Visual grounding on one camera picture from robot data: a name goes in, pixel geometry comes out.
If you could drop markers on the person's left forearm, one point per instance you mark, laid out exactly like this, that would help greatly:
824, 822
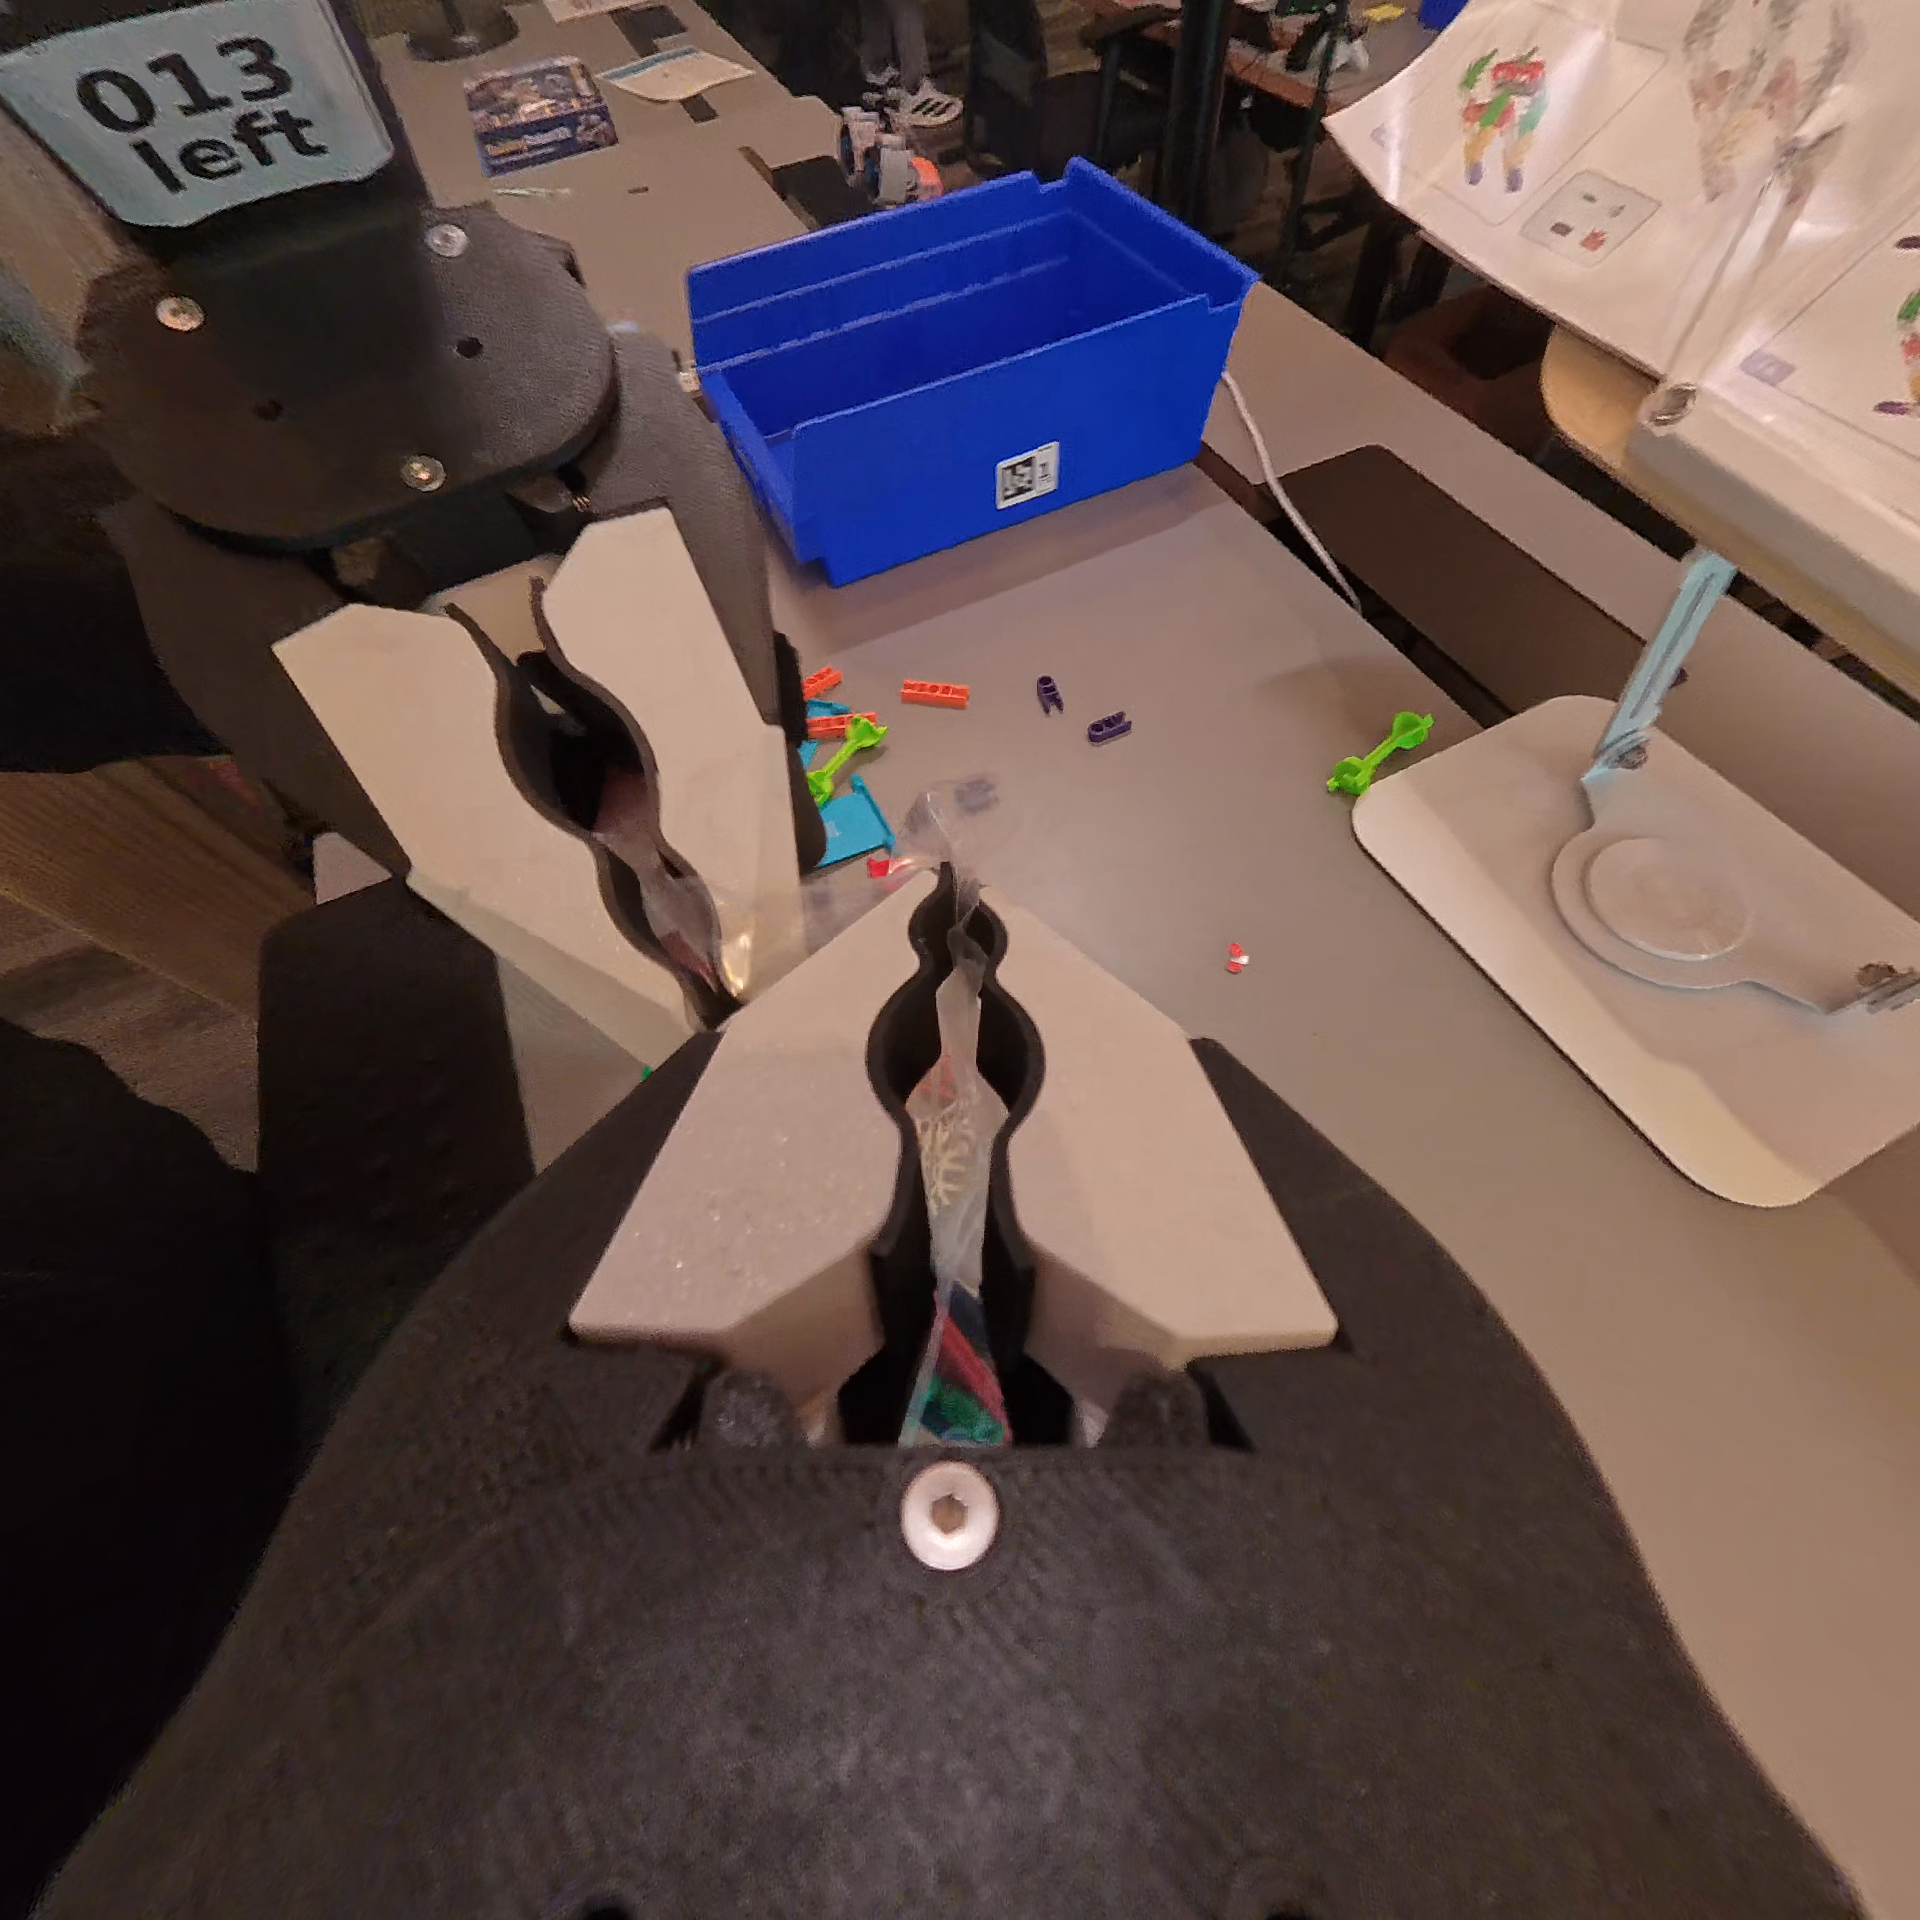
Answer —
90, 661

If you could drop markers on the blue toy box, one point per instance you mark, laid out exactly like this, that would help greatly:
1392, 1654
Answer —
541, 117

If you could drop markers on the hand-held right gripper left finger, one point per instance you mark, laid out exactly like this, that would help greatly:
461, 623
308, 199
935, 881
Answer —
751, 1185

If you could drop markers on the blue plastic bin with tag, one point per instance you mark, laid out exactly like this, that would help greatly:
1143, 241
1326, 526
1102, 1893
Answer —
931, 451

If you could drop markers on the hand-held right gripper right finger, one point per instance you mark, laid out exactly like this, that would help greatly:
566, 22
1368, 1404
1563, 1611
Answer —
1172, 1185

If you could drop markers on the small lime green piece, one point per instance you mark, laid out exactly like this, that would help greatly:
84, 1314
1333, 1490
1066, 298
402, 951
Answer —
840, 765

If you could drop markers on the person's black clothing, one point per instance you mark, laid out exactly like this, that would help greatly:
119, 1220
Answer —
119, 1425

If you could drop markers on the cyan flat toy piece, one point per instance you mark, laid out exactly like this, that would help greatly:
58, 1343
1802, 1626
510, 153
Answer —
859, 827

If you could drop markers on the lime green toy rod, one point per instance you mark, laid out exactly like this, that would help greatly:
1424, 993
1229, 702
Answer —
1381, 755

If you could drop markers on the white paper sheet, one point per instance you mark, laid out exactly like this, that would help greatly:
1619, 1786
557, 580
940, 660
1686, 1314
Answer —
676, 71

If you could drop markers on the toy instruction sheet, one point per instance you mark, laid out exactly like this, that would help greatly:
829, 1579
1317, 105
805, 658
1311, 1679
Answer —
1652, 121

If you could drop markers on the white stand with wooden board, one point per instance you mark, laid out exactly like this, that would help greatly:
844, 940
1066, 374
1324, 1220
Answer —
1501, 932

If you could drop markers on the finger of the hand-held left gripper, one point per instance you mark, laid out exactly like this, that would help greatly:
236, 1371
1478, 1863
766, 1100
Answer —
406, 734
691, 676

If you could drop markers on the small white orange gadget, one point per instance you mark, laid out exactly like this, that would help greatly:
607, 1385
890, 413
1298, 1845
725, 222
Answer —
893, 159

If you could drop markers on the clear bag of colourful rods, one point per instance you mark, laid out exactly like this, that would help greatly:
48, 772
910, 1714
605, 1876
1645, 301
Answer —
962, 1036

